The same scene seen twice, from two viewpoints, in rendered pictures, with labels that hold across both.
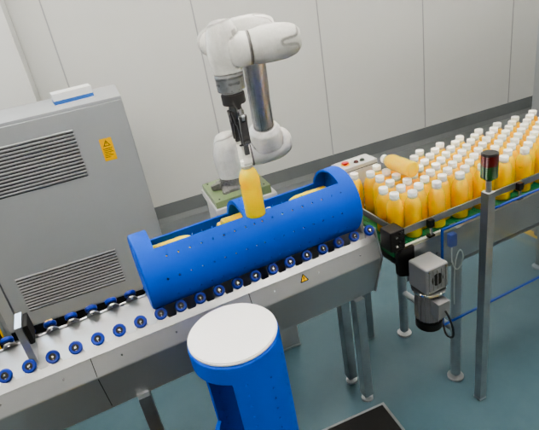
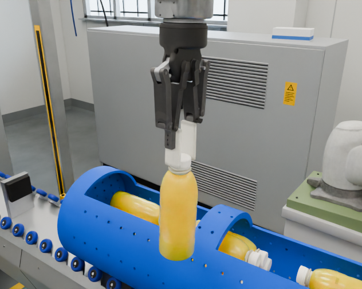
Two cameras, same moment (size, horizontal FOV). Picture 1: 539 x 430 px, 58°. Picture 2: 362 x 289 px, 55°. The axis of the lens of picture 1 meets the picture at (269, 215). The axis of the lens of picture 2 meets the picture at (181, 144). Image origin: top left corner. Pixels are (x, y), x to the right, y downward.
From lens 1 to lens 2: 1.31 m
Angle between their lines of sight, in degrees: 49
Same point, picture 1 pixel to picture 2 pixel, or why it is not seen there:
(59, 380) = (2, 244)
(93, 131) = (284, 72)
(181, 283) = (85, 253)
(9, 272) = not seen: hidden behind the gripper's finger
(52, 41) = not seen: outside the picture
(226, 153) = (335, 149)
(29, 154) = (229, 71)
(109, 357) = (31, 261)
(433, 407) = not seen: outside the picture
